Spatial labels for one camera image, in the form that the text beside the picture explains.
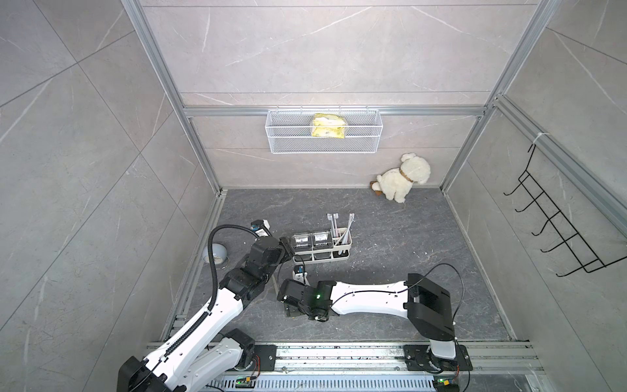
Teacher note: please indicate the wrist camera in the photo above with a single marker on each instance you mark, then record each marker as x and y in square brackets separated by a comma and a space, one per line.
[299, 274]
[261, 228]

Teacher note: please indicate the white wire wall basket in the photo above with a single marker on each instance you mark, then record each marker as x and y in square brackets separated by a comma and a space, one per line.
[289, 133]

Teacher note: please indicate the yellow packet in basket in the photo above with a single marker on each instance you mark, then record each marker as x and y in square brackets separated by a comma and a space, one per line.
[328, 126]

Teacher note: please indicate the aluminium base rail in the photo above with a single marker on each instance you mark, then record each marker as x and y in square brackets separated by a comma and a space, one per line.
[342, 366]

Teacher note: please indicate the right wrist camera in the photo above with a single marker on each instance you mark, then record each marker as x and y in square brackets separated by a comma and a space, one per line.
[299, 274]

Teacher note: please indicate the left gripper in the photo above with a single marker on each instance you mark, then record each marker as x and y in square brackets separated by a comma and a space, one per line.
[286, 248]

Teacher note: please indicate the dark grey toothbrush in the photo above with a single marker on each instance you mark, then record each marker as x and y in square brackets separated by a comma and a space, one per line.
[331, 225]

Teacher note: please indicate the white plush dog toy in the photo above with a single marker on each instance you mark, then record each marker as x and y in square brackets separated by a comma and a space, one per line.
[396, 183]

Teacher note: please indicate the light blue toothbrush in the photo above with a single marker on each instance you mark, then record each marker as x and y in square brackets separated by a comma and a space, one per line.
[337, 233]

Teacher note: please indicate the pink toothbrush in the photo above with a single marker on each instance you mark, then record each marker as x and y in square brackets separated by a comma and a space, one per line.
[349, 228]

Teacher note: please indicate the black wall hook rack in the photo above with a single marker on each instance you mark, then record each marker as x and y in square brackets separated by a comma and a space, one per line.
[569, 237]

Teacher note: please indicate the white toothbrush holder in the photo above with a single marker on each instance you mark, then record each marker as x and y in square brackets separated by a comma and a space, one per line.
[321, 247]

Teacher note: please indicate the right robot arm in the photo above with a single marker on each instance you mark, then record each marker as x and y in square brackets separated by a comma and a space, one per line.
[425, 304]

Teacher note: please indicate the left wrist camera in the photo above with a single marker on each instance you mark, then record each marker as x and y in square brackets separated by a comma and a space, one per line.
[261, 228]

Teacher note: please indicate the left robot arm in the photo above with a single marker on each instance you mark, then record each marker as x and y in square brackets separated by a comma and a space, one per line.
[210, 313]

